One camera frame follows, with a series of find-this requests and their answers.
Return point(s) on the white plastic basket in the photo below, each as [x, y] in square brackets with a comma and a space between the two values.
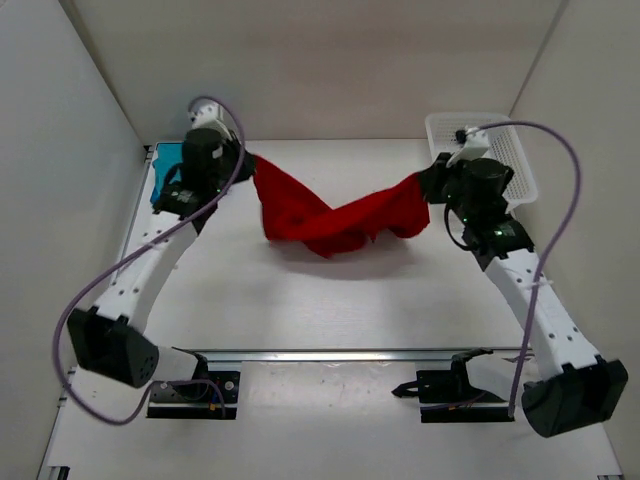
[499, 143]

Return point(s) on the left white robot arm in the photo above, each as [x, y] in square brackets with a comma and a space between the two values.
[108, 338]

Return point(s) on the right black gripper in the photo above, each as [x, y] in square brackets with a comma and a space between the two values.
[432, 178]

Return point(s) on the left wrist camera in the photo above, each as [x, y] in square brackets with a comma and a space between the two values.
[184, 201]

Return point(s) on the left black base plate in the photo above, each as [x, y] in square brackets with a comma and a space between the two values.
[201, 401]

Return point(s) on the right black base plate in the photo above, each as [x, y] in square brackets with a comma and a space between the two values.
[443, 401]

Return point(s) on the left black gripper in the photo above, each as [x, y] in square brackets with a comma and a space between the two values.
[229, 143]

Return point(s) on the teal t shirt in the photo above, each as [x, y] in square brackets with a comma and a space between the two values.
[168, 156]

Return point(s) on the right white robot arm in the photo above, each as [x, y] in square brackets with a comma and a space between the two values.
[571, 385]

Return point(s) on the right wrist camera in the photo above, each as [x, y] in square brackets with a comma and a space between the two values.
[498, 239]

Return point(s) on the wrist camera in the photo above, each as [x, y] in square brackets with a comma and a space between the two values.
[184, 201]
[498, 239]

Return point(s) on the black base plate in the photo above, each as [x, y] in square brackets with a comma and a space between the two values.
[201, 401]
[443, 401]

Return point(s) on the blue t shirt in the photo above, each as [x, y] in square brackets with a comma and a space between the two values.
[155, 195]

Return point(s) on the red t shirt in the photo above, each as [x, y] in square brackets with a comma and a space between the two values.
[291, 212]

